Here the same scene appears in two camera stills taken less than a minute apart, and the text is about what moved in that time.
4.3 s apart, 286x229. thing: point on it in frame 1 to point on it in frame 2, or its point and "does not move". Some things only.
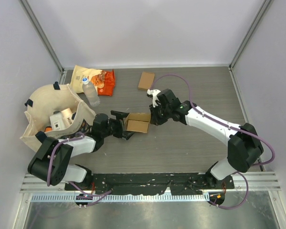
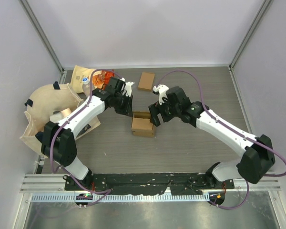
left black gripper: (119, 123) to (127, 110)
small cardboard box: (146, 80) does not move
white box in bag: (56, 121) does not move
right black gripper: (155, 119) does not move
